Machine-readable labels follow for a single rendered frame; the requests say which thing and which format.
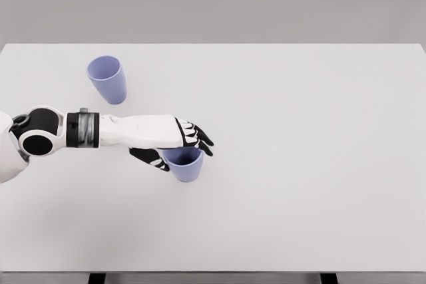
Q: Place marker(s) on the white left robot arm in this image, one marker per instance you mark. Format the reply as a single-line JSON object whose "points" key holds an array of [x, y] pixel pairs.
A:
{"points": [[83, 129]]}

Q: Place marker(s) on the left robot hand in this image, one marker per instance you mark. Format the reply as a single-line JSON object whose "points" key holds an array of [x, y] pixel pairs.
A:
{"points": [[156, 131]]}

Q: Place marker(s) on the lavender plastic cup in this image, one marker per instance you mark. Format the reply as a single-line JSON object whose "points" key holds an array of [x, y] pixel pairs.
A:
{"points": [[188, 167], [108, 79]]}

